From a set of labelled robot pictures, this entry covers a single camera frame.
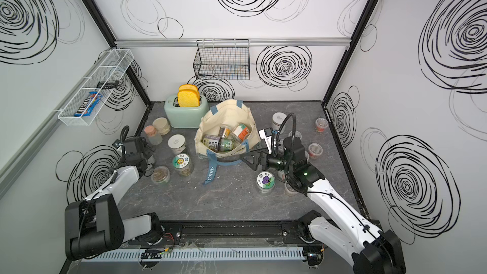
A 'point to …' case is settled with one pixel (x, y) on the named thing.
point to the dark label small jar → (224, 131)
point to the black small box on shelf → (109, 84)
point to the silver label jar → (278, 118)
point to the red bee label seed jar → (321, 124)
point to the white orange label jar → (241, 131)
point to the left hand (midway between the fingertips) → (139, 151)
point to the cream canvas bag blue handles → (226, 112)
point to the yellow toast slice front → (188, 99)
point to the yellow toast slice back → (188, 87)
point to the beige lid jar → (162, 125)
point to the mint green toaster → (185, 117)
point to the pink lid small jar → (155, 137)
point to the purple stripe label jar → (212, 141)
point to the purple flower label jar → (266, 182)
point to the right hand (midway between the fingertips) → (247, 156)
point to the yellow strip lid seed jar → (297, 134)
